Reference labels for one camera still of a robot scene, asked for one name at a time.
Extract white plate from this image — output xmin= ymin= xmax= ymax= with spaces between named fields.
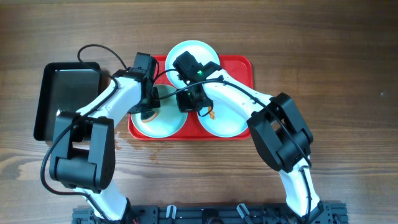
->
xmin=165 ymin=40 xmax=220 ymax=89
xmin=131 ymin=95 xmax=188 ymax=138
xmin=198 ymin=101 xmax=248 ymax=138

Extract orange green sponge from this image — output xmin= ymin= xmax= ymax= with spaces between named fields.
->
xmin=141 ymin=110 xmax=158 ymax=123

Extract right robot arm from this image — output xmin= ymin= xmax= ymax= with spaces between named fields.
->
xmin=173 ymin=51 xmax=320 ymax=223

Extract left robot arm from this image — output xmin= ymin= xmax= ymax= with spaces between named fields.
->
xmin=40 ymin=67 xmax=160 ymax=223

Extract red plastic tray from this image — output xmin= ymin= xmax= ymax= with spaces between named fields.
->
xmin=128 ymin=55 xmax=253 ymax=141

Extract black water basin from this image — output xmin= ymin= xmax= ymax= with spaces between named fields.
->
xmin=33 ymin=62 xmax=101 ymax=141

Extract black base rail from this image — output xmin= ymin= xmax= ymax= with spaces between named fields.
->
xmin=72 ymin=202 xmax=349 ymax=224

